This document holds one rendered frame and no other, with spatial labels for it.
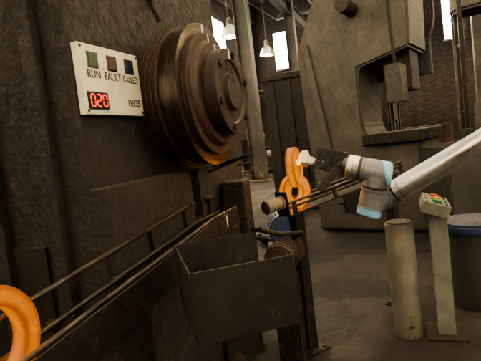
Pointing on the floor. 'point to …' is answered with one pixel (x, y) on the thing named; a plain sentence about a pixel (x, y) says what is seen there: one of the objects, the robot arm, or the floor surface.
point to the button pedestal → (441, 274)
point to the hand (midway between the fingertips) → (293, 162)
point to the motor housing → (285, 344)
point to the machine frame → (90, 166)
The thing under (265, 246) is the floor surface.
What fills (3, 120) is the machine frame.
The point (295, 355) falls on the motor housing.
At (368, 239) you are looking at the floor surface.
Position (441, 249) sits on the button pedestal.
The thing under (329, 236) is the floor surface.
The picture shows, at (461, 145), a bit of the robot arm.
